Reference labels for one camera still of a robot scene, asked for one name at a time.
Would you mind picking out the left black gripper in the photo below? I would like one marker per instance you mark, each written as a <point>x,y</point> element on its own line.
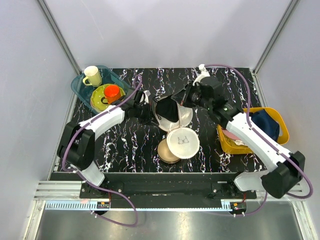
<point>149,118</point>

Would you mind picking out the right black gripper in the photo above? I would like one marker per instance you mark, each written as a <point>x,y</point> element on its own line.
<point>180,96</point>

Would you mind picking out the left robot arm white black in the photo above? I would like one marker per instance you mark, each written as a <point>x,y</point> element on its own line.
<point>77,146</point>

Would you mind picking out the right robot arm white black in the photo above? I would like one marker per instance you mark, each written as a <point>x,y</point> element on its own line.
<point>284,169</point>

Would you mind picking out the orange cup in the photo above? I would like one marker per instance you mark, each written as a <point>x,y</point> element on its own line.
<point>111,93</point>

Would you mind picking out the black marble pattern mat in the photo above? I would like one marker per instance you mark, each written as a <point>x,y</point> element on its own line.
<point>131,147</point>

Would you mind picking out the yellow-green plate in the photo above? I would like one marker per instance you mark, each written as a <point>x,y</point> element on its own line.
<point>95,100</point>

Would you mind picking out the teal plastic bin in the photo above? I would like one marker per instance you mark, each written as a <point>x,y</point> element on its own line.
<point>90,86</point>

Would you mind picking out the pale yellow mug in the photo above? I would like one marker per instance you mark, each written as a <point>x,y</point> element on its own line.
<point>92,76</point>

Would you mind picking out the yellow plastic basket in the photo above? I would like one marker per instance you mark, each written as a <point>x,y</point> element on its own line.
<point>227,140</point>

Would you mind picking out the white cloth in basket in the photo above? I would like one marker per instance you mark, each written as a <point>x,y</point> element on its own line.
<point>239,143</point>

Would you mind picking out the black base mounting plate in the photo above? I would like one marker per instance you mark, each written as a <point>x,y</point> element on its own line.
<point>208,185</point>

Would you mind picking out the navy blue garment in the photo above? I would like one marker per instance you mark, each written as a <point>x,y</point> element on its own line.
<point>266,123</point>

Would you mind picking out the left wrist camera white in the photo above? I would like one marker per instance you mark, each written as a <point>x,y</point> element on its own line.
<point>145,97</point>

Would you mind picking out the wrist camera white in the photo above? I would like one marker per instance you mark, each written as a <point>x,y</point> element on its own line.
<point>203,74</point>
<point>145,97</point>

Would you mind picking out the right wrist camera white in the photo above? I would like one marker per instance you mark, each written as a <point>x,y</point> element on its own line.
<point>203,74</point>

